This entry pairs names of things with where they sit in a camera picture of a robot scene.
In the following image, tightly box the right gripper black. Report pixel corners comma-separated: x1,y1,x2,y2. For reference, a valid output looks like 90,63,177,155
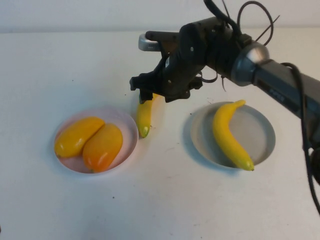
129,49,206,105

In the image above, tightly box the slim yellow banana green tip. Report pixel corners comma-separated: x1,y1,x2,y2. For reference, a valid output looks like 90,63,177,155
135,92,165,139

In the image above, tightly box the thick yellow banana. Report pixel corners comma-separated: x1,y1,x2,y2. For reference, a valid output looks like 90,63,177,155
212,99,255,172

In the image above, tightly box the mango with orange end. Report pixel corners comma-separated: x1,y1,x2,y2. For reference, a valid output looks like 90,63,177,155
82,122,124,174

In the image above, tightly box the glossy yellow mango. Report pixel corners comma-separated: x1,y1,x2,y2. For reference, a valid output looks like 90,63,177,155
54,116,106,159

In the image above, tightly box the pink round plate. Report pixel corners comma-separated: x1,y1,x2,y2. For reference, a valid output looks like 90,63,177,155
53,107,139,176

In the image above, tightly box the grey-blue round plate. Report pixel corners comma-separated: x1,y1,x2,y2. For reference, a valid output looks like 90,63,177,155
189,101,276,171

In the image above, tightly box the black zip tie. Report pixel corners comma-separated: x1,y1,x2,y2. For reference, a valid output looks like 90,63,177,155
236,0,281,47

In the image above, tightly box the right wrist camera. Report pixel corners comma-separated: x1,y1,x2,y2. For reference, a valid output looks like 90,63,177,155
138,30,181,53

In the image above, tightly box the black cable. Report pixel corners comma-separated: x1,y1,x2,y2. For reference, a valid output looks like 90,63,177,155
281,61,320,216
202,0,247,38

